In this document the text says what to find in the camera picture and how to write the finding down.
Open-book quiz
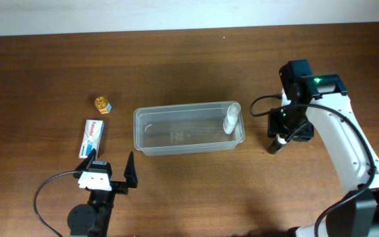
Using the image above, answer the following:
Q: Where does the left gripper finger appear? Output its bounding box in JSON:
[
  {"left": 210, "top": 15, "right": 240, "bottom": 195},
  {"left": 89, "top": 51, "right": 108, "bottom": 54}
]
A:
[
  {"left": 78, "top": 149, "right": 97, "bottom": 172},
  {"left": 124, "top": 151, "right": 138, "bottom": 188}
]

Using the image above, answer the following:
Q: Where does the dark bottle white cap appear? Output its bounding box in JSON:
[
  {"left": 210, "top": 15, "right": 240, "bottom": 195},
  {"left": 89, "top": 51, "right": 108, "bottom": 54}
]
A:
[{"left": 267, "top": 137, "right": 287, "bottom": 155}]

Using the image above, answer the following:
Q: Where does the white Panadol box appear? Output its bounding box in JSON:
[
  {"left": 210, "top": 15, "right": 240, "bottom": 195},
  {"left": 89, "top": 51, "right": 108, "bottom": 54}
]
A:
[{"left": 78, "top": 120, "right": 105, "bottom": 159}]

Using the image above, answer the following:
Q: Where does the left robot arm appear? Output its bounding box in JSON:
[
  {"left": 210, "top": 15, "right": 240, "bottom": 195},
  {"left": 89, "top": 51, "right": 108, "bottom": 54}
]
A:
[{"left": 67, "top": 150, "right": 138, "bottom": 236}]

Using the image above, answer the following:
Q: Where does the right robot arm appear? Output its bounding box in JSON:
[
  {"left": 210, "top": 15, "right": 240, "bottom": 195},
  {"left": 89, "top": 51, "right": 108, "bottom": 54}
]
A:
[{"left": 268, "top": 59, "right": 379, "bottom": 236}]

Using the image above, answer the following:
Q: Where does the clear plastic container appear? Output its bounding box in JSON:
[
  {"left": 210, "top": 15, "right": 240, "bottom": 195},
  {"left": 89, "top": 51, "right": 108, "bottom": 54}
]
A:
[{"left": 134, "top": 101, "right": 245, "bottom": 156}]

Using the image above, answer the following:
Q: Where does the gold lid balm jar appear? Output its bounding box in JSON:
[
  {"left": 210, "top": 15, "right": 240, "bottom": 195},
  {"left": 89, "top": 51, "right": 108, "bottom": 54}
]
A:
[{"left": 94, "top": 96, "right": 112, "bottom": 114}]

